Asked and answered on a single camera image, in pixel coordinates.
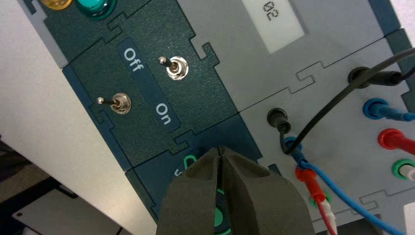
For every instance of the silver toggle switch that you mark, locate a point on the silver toggle switch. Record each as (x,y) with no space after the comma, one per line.
(176,68)
(119,103)

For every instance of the grey metal base plate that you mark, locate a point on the grey metal base plate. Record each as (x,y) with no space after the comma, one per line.
(64,215)

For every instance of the green push button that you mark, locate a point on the green push button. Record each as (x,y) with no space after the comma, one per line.
(96,7)

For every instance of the green pointer knob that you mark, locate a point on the green pointer knob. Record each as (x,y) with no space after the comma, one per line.
(219,218)

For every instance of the blue grey control panel board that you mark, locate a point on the blue grey control panel board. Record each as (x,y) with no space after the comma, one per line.
(201,107)

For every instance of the white display screen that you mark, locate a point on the white display screen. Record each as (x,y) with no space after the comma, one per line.
(275,29)

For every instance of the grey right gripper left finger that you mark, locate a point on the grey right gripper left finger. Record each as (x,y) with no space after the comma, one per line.
(189,207)

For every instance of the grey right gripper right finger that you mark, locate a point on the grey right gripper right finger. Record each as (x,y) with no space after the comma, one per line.
(259,207)

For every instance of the yellow push button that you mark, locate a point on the yellow push button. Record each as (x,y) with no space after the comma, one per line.
(57,3)

